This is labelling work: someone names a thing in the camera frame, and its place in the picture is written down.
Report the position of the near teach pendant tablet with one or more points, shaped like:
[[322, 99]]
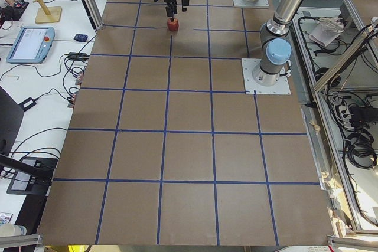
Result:
[[31, 46]]

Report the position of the small blue device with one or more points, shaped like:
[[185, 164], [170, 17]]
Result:
[[81, 37]]

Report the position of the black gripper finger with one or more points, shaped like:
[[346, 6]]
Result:
[[185, 4], [171, 9]]

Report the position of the wooden mug tree stand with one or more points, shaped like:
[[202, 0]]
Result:
[[47, 14]]

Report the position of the red yellow apple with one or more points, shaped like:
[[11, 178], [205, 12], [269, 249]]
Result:
[[172, 24]]

